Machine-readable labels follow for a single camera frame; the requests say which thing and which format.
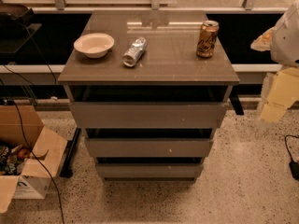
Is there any crushed silver can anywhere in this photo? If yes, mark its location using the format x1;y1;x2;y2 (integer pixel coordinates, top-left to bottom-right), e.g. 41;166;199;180
122;37;148;67

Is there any white bowl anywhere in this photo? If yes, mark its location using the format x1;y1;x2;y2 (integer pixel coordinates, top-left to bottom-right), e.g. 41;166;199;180
74;33;114;59

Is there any grey top drawer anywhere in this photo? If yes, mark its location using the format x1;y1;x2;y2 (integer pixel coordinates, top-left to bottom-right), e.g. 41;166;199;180
70;102;228;129

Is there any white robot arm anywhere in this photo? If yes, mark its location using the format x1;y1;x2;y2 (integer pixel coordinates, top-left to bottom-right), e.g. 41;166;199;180
250;0;299;126

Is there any black metal floor bar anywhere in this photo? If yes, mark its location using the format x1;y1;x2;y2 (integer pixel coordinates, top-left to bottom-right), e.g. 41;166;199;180
60;128;81;178

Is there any grey bottom drawer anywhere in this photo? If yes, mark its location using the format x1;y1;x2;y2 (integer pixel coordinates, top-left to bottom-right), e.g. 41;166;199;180
95;164;203;178

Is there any black floor cable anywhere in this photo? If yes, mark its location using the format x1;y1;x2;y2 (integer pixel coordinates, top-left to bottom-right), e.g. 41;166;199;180
0;63;66;224

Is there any black equipment on left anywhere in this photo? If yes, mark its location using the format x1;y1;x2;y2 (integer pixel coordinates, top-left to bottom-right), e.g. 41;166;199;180
0;5;41;54

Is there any red apple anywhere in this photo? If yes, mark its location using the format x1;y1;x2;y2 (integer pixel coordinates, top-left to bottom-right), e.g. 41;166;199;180
17;148;30;161

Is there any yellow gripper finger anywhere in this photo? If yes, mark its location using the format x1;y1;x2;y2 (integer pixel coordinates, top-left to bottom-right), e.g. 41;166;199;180
250;27;275;51
259;67;299;123

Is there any grey middle drawer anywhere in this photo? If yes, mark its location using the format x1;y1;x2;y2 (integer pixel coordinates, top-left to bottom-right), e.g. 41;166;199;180
85;138;213;158

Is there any gold soda can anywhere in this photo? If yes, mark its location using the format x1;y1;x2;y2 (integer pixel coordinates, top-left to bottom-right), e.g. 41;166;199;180
196;21;219;58

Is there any grey drawer cabinet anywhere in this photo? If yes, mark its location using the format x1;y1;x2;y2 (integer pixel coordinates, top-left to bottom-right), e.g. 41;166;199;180
57;9;240;183

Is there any black power adapter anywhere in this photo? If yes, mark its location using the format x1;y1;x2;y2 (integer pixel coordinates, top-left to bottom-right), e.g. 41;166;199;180
284;134;299;180

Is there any grey drawer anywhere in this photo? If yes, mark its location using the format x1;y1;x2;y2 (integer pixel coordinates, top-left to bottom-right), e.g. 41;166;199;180
85;138;213;158
95;164;203;178
70;102;228;129

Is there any open cardboard box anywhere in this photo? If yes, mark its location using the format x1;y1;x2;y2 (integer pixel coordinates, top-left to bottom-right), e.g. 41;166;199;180
0;105;67;213

